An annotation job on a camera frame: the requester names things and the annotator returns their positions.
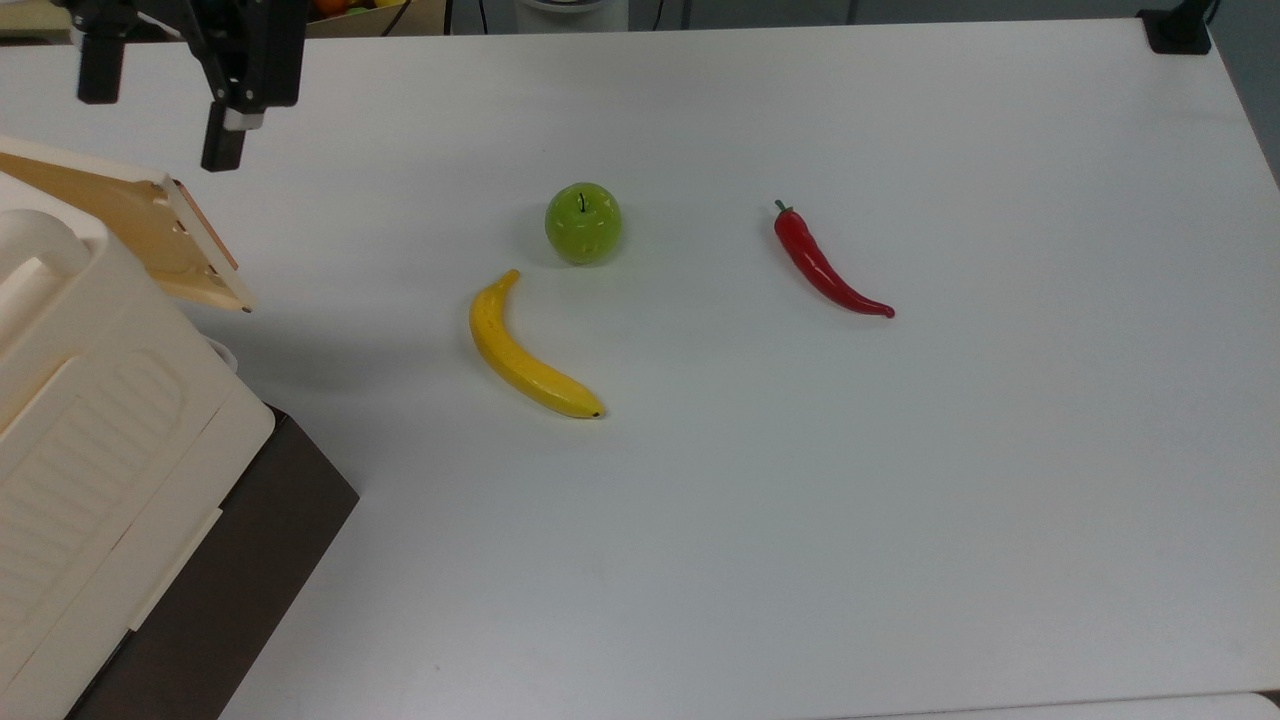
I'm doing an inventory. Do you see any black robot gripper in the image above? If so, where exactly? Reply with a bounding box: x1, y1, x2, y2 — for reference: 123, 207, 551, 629
58, 0, 310, 174

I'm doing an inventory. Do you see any cream cabinet door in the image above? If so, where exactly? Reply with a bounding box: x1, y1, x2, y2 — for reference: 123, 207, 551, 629
0, 134, 255, 314

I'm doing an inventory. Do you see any cream plastic cabinet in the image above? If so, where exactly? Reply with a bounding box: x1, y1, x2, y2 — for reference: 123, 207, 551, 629
0, 172, 277, 720

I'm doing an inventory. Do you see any beige side table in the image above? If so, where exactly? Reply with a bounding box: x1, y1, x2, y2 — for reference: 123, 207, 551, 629
0, 0, 76, 43

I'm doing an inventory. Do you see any beige box with fruit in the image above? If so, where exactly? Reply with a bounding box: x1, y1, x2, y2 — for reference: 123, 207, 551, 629
305, 0, 447, 39

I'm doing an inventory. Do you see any yellow toy banana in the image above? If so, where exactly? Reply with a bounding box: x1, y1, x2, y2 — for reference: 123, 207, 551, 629
468, 268, 606, 421

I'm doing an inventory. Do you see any green toy apple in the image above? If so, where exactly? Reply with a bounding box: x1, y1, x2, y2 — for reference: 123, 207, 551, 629
544, 181, 623, 267

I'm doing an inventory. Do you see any dark brown base box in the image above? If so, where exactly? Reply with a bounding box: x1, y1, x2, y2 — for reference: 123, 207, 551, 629
64, 404, 361, 720

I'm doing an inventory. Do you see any red toy chili pepper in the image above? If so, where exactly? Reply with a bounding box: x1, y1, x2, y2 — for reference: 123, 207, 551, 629
772, 198, 897, 320

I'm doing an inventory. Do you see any black table clamp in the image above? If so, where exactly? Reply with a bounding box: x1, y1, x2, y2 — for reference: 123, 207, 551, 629
1137, 0, 1224, 56

